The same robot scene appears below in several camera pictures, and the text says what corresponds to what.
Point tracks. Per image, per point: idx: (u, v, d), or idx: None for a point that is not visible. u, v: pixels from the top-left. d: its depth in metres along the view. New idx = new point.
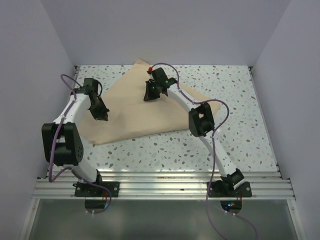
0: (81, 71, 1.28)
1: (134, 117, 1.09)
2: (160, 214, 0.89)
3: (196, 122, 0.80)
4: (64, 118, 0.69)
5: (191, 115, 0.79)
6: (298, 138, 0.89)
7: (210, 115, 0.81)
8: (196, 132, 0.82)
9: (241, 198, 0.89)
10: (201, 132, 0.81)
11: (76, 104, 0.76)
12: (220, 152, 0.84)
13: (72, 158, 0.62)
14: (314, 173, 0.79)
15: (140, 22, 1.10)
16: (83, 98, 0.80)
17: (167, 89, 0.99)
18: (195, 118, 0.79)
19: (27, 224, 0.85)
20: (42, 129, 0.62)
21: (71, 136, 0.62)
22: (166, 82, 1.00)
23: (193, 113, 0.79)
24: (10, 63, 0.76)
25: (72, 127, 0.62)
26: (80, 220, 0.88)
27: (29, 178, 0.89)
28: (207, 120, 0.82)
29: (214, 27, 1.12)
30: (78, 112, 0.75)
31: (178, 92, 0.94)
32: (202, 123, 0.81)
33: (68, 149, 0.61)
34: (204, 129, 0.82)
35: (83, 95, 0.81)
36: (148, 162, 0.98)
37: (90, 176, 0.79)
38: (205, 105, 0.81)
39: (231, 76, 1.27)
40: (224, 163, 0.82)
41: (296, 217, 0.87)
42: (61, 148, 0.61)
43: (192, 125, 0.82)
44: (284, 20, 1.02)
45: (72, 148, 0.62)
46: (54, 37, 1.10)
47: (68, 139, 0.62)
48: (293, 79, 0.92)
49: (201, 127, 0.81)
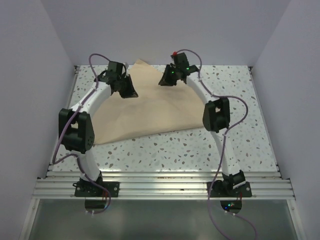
0: (81, 71, 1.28)
1: (134, 117, 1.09)
2: (160, 215, 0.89)
3: (211, 115, 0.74)
4: (81, 106, 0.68)
5: (207, 107, 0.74)
6: (298, 138, 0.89)
7: (228, 110, 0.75)
8: (210, 127, 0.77)
9: (241, 198, 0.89)
10: (215, 128, 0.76)
11: (96, 93, 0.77)
12: (228, 151, 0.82)
13: (81, 147, 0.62)
14: (313, 173, 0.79)
15: (140, 23, 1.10)
16: (103, 88, 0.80)
17: (187, 76, 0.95)
18: (211, 111, 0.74)
19: (27, 224, 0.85)
20: (59, 114, 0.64)
21: (83, 125, 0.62)
22: (187, 68, 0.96)
23: (210, 105, 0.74)
24: (10, 63, 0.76)
25: (85, 117, 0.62)
26: (80, 221, 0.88)
27: (29, 178, 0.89)
28: (224, 116, 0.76)
29: (214, 27, 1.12)
30: (96, 102, 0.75)
31: (198, 82, 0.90)
32: (218, 118, 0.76)
33: (78, 138, 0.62)
34: (219, 125, 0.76)
35: (105, 84, 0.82)
36: (148, 162, 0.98)
37: (92, 175, 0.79)
38: (224, 99, 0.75)
39: (231, 76, 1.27)
40: (229, 163, 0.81)
41: (296, 217, 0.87)
42: (74, 135, 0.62)
43: (207, 118, 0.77)
44: (284, 20, 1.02)
45: (83, 137, 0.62)
46: (54, 37, 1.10)
47: (81, 127, 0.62)
48: (293, 79, 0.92)
49: (215, 121, 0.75)
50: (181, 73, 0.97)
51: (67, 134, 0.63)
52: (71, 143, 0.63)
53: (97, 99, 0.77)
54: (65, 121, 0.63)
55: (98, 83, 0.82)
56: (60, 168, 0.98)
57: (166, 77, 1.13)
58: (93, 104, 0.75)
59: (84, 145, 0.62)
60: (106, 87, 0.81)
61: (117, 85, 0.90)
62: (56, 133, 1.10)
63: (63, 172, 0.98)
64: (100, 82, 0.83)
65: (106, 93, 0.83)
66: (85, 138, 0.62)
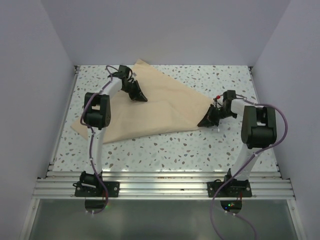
0: (81, 71, 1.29)
1: (133, 117, 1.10)
2: (160, 214, 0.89)
3: (249, 121, 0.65)
4: (102, 91, 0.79)
5: (247, 110, 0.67)
6: (299, 138, 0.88)
7: (272, 123, 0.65)
8: (246, 137, 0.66)
9: (241, 198, 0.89)
10: (252, 138, 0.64)
11: (111, 84, 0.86)
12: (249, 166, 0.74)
13: (99, 122, 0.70)
14: (313, 173, 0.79)
15: (140, 23, 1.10)
16: (118, 81, 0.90)
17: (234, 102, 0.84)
18: (250, 115, 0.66)
19: (27, 224, 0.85)
20: (85, 96, 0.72)
21: (105, 104, 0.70)
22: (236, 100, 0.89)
23: (251, 109, 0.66)
24: (10, 62, 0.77)
25: (106, 98, 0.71)
26: (80, 221, 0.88)
27: (29, 177, 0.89)
28: (268, 129, 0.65)
29: (214, 28, 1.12)
30: (111, 91, 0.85)
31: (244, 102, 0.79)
32: (258, 128, 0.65)
33: (99, 115, 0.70)
34: (258, 137, 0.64)
35: (117, 78, 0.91)
36: (148, 162, 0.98)
37: (97, 164, 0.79)
38: (269, 109, 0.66)
39: (231, 76, 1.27)
40: (242, 173, 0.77)
41: (297, 217, 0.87)
42: (97, 115, 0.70)
43: (245, 127, 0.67)
44: (284, 20, 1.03)
45: (103, 114, 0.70)
46: (54, 38, 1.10)
47: (102, 106, 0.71)
48: (294, 79, 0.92)
49: (254, 130, 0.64)
50: (227, 102, 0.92)
51: (90, 112, 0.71)
52: (92, 120, 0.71)
53: (112, 89, 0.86)
54: (86, 102, 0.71)
55: (113, 77, 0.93)
56: (60, 168, 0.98)
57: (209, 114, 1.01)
58: (110, 92, 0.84)
59: (104, 123, 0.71)
60: (120, 81, 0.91)
61: (126, 83, 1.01)
62: (56, 133, 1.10)
63: (63, 172, 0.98)
64: (114, 77, 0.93)
65: (119, 86, 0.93)
66: (105, 116, 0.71)
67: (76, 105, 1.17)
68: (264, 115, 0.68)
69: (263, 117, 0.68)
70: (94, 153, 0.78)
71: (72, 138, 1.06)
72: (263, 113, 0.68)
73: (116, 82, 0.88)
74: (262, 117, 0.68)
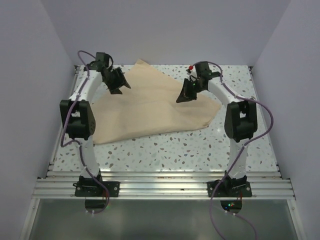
0: (81, 72, 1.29)
1: (133, 117, 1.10)
2: (160, 214, 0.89)
3: (233, 119, 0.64)
4: (79, 95, 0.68)
5: (229, 108, 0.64)
6: (299, 137, 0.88)
7: (254, 115, 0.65)
8: (232, 133, 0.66)
9: (241, 198, 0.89)
10: (238, 133, 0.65)
11: (88, 82, 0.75)
12: (241, 160, 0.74)
13: (84, 131, 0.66)
14: (314, 173, 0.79)
15: (140, 23, 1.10)
16: (95, 75, 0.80)
17: (208, 81, 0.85)
18: (234, 112, 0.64)
19: (27, 224, 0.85)
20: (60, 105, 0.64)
21: (85, 112, 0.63)
22: (209, 74, 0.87)
23: (233, 106, 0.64)
24: (10, 62, 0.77)
25: (85, 105, 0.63)
26: (80, 221, 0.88)
27: (29, 177, 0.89)
28: (249, 121, 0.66)
29: (214, 27, 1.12)
30: (91, 89, 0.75)
31: (221, 86, 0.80)
32: (241, 123, 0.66)
33: (82, 125, 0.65)
34: (243, 131, 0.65)
35: (95, 71, 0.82)
36: (148, 162, 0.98)
37: (93, 168, 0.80)
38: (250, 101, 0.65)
39: (231, 76, 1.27)
40: (238, 170, 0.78)
41: (297, 217, 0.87)
42: (77, 124, 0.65)
43: (228, 123, 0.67)
44: (284, 20, 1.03)
45: (86, 123, 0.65)
46: (54, 38, 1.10)
47: (83, 115, 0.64)
48: (294, 79, 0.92)
49: (238, 126, 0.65)
50: (203, 79, 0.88)
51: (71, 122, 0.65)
52: (75, 131, 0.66)
53: (91, 88, 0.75)
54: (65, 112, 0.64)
55: (89, 71, 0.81)
56: (60, 168, 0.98)
57: (186, 91, 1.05)
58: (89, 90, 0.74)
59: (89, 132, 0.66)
60: (98, 72, 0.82)
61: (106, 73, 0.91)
62: (56, 133, 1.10)
63: (63, 172, 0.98)
64: (91, 71, 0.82)
65: (98, 80, 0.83)
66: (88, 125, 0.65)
67: None
68: (244, 106, 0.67)
69: (244, 109, 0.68)
70: (86, 160, 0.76)
71: None
72: (244, 105, 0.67)
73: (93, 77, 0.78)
74: (243, 108, 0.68)
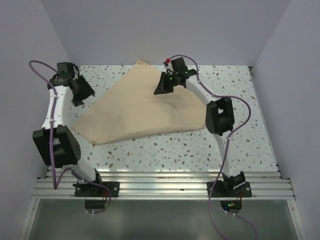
0: (81, 71, 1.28)
1: (133, 117, 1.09)
2: (160, 214, 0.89)
3: (213, 117, 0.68)
4: (53, 121, 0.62)
5: (209, 108, 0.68)
6: (298, 137, 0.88)
7: (232, 110, 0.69)
8: (213, 129, 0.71)
9: (241, 198, 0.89)
10: (219, 129, 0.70)
11: (59, 103, 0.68)
12: (231, 152, 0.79)
13: (71, 157, 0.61)
14: (313, 173, 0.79)
15: (140, 23, 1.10)
16: (64, 91, 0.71)
17: (186, 80, 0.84)
18: (213, 112, 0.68)
19: (26, 224, 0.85)
20: (34, 137, 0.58)
21: (66, 138, 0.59)
22: (186, 72, 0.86)
23: (212, 106, 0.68)
24: (10, 62, 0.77)
25: (64, 130, 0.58)
26: (80, 221, 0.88)
27: (29, 178, 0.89)
28: (227, 116, 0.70)
29: (213, 28, 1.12)
30: (64, 109, 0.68)
31: (198, 85, 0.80)
32: (221, 119, 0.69)
33: (65, 152, 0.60)
34: (223, 126, 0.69)
35: (63, 86, 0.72)
36: (148, 162, 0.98)
37: (90, 176, 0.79)
38: (227, 99, 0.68)
39: (231, 76, 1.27)
40: (231, 165, 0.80)
41: (297, 217, 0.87)
42: (59, 152, 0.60)
43: (209, 120, 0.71)
44: (283, 21, 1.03)
45: (70, 150, 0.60)
46: (54, 38, 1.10)
47: (64, 142, 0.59)
48: (294, 79, 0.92)
49: (218, 122, 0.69)
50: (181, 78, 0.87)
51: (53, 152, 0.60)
52: (60, 160, 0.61)
53: (64, 107, 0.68)
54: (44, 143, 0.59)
55: (55, 88, 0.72)
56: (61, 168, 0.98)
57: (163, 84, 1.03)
58: (63, 112, 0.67)
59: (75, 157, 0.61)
60: (66, 87, 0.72)
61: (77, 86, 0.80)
62: None
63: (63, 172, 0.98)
64: (57, 87, 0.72)
65: (70, 95, 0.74)
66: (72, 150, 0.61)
67: None
68: (222, 103, 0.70)
69: (222, 105, 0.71)
70: (82, 174, 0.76)
71: None
72: (222, 102, 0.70)
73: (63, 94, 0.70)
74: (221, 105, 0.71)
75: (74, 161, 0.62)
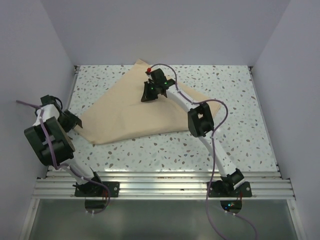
0: (81, 71, 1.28)
1: (133, 117, 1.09)
2: (160, 214, 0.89)
3: (195, 123, 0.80)
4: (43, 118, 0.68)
5: (190, 116, 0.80)
6: (299, 138, 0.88)
7: (210, 114, 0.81)
8: (196, 133, 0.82)
9: (241, 198, 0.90)
10: (201, 132, 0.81)
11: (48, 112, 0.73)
12: (220, 152, 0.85)
13: (66, 147, 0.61)
14: (314, 173, 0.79)
15: (140, 22, 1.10)
16: (51, 106, 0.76)
17: (166, 91, 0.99)
18: (194, 118, 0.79)
19: (26, 224, 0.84)
20: (26, 134, 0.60)
21: (58, 128, 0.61)
22: (165, 83, 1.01)
23: (192, 114, 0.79)
24: (10, 62, 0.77)
25: (54, 121, 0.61)
26: (80, 221, 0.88)
27: (29, 177, 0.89)
28: (207, 120, 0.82)
29: (213, 27, 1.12)
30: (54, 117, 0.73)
31: (178, 94, 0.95)
32: (201, 123, 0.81)
33: (59, 142, 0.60)
34: (204, 129, 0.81)
35: (49, 105, 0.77)
36: (148, 162, 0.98)
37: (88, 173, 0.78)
38: (204, 105, 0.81)
39: (231, 76, 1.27)
40: (225, 163, 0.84)
41: (297, 217, 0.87)
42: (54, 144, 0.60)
43: (191, 125, 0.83)
44: (284, 20, 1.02)
45: (64, 138, 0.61)
46: (54, 38, 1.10)
47: (57, 133, 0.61)
48: (294, 79, 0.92)
49: (200, 126, 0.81)
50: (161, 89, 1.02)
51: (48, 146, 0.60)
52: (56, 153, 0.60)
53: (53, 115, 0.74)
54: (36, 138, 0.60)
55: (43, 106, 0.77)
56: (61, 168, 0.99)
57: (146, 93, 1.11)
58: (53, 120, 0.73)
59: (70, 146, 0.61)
60: (51, 106, 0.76)
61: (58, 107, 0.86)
62: None
63: (63, 172, 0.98)
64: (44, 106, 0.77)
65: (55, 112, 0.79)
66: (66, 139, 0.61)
67: (76, 105, 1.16)
68: (200, 109, 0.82)
69: (201, 111, 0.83)
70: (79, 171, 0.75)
71: (72, 137, 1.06)
72: (200, 108, 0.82)
73: (49, 108, 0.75)
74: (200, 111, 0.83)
75: (70, 151, 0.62)
